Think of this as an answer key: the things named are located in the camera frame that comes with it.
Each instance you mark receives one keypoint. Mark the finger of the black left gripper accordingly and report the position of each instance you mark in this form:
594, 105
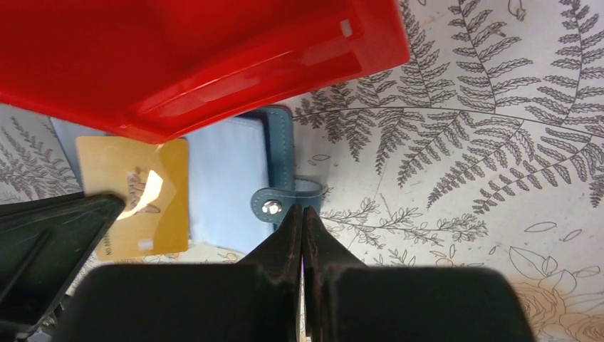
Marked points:
44, 245

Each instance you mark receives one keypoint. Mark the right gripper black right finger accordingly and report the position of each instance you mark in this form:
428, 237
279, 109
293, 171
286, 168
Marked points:
347, 300

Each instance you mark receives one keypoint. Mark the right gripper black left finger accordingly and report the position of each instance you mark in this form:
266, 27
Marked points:
254, 299

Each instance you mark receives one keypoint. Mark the blue card holder wallet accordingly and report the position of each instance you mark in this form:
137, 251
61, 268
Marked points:
241, 176

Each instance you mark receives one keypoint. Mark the tan credit card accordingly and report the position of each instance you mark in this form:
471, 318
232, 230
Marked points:
153, 181

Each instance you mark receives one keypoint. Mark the red plastic bin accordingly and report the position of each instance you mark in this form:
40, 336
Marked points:
156, 70

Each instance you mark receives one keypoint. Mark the floral patterned table mat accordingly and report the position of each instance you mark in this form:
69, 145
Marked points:
485, 149

